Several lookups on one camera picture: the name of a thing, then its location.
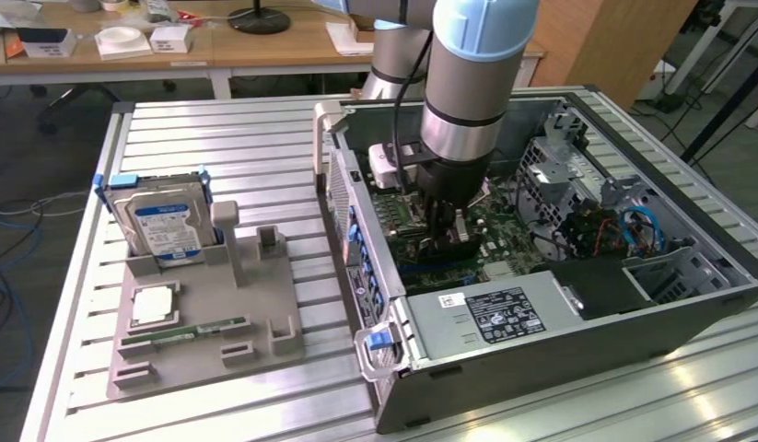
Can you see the blue release latch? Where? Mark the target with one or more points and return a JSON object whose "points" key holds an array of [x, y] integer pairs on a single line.
{"points": [[378, 343]]}

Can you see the brown cardboard box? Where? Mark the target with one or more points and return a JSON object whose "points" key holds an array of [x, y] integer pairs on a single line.
{"points": [[360, 23]]}

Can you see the orange box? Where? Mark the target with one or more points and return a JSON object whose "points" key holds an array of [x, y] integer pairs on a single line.
{"points": [[10, 46]]}

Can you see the gray parts rack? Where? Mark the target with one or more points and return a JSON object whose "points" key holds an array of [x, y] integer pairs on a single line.
{"points": [[205, 322]]}

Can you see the silver drive cage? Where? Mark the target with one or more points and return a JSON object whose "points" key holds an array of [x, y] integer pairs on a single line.
{"points": [[556, 175]]}

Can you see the green motherboard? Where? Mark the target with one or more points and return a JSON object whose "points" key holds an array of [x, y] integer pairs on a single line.
{"points": [[514, 230]]}

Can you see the gray power supply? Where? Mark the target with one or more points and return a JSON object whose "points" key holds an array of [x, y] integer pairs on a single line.
{"points": [[446, 331]]}

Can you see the small white box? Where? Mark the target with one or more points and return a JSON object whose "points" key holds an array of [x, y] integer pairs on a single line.
{"points": [[169, 39]]}

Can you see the hard disk in blue carrier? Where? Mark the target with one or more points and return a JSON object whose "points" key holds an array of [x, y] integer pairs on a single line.
{"points": [[163, 225]]}

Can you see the black lamp base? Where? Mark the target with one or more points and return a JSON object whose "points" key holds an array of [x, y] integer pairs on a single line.
{"points": [[257, 23]]}

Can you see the white papers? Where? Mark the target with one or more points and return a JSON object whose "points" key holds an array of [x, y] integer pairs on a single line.
{"points": [[347, 41]]}

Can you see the black office chair base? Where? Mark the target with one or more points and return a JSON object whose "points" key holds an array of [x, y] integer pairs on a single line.
{"points": [[77, 99]]}

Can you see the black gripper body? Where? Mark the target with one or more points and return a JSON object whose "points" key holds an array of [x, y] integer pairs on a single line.
{"points": [[452, 182]]}

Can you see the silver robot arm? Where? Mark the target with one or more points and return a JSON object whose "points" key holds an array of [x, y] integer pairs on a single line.
{"points": [[470, 92]]}

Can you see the green RAM stick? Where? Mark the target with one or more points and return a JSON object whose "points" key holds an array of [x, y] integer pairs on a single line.
{"points": [[188, 330]]}

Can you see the silver socket cover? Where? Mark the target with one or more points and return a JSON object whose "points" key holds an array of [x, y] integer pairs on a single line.
{"points": [[486, 193]]}

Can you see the silver CPU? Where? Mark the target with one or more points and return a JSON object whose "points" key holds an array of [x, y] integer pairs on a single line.
{"points": [[152, 306]]}

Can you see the silver chipset heatsink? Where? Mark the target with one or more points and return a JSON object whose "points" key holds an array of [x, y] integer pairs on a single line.
{"points": [[499, 271]]}

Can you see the white square box with dish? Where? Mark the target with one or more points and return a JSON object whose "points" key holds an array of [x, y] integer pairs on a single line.
{"points": [[123, 43]]}

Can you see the black open PC case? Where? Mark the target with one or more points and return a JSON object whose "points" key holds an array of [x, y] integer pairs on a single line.
{"points": [[538, 377]]}

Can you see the wooden cabinet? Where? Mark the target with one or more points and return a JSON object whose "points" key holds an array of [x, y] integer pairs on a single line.
{"points": [[630, 46]]}

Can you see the silver disk bay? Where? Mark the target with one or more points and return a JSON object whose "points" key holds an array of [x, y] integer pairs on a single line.
{"points": [[679, 276]]}

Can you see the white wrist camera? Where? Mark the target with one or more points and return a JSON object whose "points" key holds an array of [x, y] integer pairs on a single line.
{"points": [[387, 170]]}

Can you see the clear plastic bag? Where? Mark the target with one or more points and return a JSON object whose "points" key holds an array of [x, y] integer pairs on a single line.
{"points": [[4, 18]]}

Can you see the black plastic cover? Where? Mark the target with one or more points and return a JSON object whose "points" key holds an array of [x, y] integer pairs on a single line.
{"points": [[599, 285]]}

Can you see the black tripod stand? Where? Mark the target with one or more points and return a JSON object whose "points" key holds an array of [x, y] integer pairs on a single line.
{"points": [[729, 92]]}

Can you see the white tape roll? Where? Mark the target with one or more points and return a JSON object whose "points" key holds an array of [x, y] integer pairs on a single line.
{"points": [[113, 4]]}

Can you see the white box with black top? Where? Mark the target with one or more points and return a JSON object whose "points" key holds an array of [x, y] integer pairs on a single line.
{"points": [[47, 43]]}

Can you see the gray cup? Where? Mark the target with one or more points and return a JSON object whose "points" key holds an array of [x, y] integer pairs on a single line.
{"points": [[84, 5]]}

